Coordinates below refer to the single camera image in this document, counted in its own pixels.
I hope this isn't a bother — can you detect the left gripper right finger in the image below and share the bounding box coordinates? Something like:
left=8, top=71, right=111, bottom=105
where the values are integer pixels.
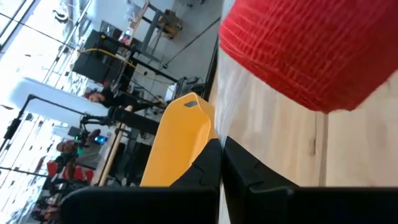
left=223, top=136, right=398, bottom=224

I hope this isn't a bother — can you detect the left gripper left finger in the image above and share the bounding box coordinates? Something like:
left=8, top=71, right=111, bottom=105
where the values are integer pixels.
left=58, top=138, right=222, bottom=224

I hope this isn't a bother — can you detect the clear plastic bag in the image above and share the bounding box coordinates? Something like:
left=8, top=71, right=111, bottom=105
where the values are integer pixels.
left=213, top=46, right=251, bottom=149

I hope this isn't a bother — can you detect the red elastic bandage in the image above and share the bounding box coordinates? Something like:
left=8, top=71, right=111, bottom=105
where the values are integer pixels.
left=218, top=0, right=398, bottom=113

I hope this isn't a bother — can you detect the wooden pole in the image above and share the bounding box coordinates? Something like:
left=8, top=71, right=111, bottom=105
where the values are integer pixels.
left=98, top=105, right=134, bottom=187

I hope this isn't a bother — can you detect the yellow plastic basin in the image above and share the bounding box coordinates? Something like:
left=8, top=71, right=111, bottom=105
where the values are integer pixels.
left=139, top=92, right=218, bottom=187

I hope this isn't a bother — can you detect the person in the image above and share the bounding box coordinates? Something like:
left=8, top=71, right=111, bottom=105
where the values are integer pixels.
left=86, top=88, right=159, bottom=110

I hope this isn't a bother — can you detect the white pillar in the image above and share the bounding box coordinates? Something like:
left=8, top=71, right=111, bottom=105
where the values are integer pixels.
left=9, top=77, right=109, bottom=126

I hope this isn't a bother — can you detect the black monitor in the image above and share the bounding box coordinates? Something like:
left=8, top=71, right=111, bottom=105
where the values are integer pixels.
left=73, top=29, right=137, bottom=85

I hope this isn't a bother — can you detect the black diagonal strut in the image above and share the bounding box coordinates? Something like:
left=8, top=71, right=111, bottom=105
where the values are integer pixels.
left=164, top=17, right=222, bottom=68

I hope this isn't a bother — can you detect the wooden background table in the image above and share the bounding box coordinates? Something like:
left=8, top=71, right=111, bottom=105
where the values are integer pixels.
left=124, top=0, right=184, bottom=63

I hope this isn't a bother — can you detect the black distant rig frame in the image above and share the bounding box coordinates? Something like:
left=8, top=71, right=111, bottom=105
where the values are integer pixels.
left=0, top=94, right=109, bottom=151

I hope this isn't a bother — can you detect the black aluminium table frame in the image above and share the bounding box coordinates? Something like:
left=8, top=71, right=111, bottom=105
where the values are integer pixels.
left=201, top=37, right=219, bottom=101

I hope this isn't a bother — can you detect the long yellow cable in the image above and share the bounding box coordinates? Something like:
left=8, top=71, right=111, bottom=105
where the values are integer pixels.
left=79, top=48, right=137, bottom=70

